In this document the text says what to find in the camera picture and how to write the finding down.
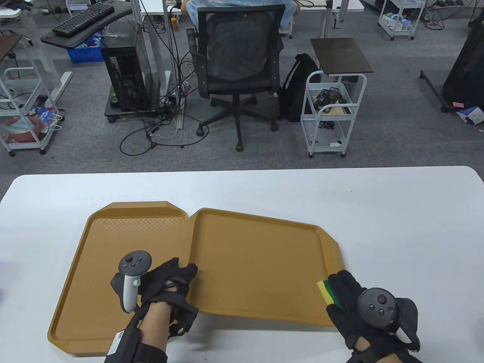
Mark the person's left hand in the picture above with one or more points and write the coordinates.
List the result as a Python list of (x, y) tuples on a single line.
[(170, 280)]

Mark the person's right hand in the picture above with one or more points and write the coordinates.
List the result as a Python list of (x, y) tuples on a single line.
[(348, 287)]

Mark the yellow and green sponge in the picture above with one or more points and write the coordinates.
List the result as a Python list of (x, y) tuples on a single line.
[(325, 290)]

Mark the brown plastic food tray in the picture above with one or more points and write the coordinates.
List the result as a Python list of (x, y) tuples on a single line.
[(257, 264), (94, 245)]

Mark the person's left forearm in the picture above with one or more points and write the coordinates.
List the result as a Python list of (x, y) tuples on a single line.
[(155, 325)]

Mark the person's right forearm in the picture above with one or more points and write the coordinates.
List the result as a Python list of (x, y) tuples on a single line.
[(378, 357)]

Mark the grey right hand controller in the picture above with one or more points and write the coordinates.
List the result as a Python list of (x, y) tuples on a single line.
[(376, 306)]

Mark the grey hand controller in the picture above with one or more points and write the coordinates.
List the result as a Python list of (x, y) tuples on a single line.
[(132, 264), (376, 306)]

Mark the grey left hand controller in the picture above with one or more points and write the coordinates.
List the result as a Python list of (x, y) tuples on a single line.
[(132, 264)]

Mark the white rolling cart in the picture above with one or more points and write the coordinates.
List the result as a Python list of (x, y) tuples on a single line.
[(327, 149), (401, 34), (26, 145)]

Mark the black computer trolley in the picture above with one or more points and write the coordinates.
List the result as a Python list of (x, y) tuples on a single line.
[(128, 112)]

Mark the black backpack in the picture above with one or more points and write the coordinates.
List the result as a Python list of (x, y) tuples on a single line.
[(295, 94)]

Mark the black mesh office chair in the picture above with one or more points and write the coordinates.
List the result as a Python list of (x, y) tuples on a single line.
[(242, 87)]

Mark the blue paper bag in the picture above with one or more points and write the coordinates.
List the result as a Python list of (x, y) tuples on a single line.
[(43, 113)]

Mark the black computer tower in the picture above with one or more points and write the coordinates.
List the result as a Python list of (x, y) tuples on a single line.
[(124, 75)]

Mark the red and teal bag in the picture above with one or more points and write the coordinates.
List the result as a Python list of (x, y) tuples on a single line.
[(22, 130)]

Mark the white and blue box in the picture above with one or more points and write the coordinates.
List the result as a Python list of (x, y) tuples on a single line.
[(470, 115)]

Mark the dark brown side table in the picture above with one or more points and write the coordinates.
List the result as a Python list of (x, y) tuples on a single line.
[(7, 43), (340, 55)]

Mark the blue plastic crate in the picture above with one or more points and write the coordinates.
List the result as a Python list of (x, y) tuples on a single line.
[(85, 55)]

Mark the black covered stand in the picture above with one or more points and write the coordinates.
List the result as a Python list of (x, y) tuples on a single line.
[(465, 75)]

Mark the orange bottle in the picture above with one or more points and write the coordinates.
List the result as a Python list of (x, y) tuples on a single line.
[(174, 23)]

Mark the black curved desk top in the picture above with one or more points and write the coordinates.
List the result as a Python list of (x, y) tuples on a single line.
[(72, 41)]

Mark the cardboard box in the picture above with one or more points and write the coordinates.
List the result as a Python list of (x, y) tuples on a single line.
[(286, 32)]

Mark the white office desk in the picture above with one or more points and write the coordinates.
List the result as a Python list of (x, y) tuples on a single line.
[(159, 5)]

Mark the black keyboard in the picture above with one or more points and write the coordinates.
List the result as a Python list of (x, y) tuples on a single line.
[(83, 19)]

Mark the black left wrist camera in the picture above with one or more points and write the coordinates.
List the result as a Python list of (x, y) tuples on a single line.
[(128, 340)]

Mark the white desk leg frame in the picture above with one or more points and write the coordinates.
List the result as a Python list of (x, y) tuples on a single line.
[(56, 90)]

